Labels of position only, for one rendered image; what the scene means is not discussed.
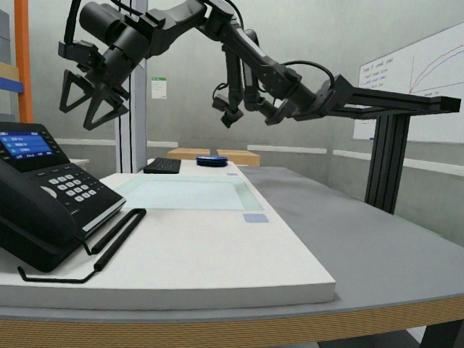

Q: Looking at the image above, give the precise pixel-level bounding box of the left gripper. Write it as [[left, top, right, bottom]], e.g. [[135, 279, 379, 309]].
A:
[[59, 39, 136, 131]]

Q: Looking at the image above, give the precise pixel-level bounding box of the black keyboard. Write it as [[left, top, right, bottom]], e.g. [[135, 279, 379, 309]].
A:
[[144, 157, 181, 174]]

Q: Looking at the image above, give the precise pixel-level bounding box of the black desk telephone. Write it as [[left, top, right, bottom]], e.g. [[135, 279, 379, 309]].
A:
[[0, 122, 146, 283]]

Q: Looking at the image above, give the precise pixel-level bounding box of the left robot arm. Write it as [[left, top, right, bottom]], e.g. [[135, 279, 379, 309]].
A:
[[58, 0, 334, 117]]

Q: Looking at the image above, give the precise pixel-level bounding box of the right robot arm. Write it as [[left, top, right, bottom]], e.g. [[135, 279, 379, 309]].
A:
[[212, 44, 286, 123]]

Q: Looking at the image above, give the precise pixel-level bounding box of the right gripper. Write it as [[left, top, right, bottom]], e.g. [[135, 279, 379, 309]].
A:
[[220, 110, 244, 128]]

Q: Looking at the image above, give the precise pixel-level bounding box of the white desk top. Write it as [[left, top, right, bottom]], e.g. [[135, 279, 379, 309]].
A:
[[0, 159, 336, 310]]

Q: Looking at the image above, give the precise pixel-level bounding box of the grey vertical column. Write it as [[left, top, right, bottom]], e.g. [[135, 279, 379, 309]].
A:
[[115, 0, 149, 174]]

